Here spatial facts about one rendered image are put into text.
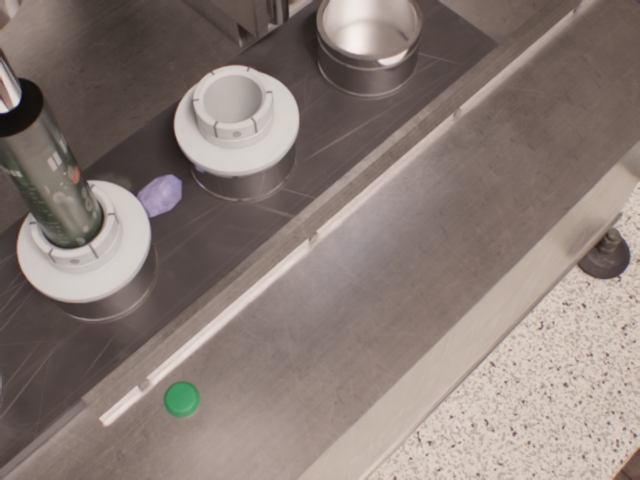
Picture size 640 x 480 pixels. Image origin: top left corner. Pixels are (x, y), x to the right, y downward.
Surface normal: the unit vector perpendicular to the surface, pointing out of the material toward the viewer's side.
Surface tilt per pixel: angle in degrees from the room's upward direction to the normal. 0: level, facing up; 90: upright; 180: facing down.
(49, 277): 0
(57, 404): 0
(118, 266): 0
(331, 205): 45
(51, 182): 90
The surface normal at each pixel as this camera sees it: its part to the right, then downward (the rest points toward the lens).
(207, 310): 0.47, 0.11
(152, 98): -0.02, -0.47
